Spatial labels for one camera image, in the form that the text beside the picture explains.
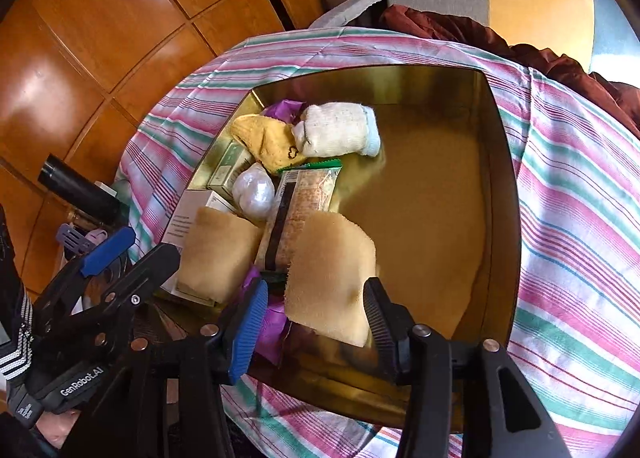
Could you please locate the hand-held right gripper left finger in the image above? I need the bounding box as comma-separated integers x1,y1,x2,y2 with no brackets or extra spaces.
60,278,271,458

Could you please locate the person's left hand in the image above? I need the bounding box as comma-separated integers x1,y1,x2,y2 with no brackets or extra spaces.
35,408,81,449

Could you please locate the large purple snack packet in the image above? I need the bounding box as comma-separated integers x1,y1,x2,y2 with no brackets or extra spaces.
240,265,296,369

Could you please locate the gold metal tin box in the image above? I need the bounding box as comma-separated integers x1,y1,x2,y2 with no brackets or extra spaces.
155,64,523,431

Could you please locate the white foam piece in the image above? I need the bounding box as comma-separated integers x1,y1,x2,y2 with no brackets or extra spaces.
307,0,387,30

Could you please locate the maroon cloth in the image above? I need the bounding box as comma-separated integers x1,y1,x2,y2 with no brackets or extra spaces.
379,5,640,139

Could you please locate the green and white box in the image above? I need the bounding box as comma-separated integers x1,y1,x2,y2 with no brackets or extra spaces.
206,142,256,199

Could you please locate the black cylindrical bottle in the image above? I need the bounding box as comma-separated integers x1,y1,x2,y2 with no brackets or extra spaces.
37,153,131,229

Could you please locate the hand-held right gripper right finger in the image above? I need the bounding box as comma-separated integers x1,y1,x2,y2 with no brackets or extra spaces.
362,277,573,458

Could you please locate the yellow sock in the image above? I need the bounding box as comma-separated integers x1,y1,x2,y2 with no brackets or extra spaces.
230,114,308,175

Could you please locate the green edged snack packet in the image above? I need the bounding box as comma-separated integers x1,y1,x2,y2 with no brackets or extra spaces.
255,159,343,273

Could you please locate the wooden wardrobe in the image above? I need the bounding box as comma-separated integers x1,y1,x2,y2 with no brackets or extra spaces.
0,0,331,299

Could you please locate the white sock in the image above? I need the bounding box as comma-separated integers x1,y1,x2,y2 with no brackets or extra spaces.
291,102,382,159

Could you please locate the white plastic bag ball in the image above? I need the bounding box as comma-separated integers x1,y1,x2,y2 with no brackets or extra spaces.
232,163,277,223

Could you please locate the beige sponge cloth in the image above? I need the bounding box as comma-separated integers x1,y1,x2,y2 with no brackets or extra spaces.
177,207,263,303
284,210,377,349

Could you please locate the white carton box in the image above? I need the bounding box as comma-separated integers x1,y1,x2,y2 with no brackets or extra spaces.
162,189,236,299

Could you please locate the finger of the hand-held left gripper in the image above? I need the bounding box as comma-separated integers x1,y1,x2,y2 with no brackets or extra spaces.
30,243,182,369
35,226,137,309

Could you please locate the small purple packet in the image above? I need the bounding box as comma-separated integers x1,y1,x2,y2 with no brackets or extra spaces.
262,98,306,126

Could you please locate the striped tablecloth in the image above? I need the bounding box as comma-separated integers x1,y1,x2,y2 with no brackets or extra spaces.
115,26,640,458

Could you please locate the purple slotted spatula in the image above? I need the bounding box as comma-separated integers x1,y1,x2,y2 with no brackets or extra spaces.
56,223,108,259

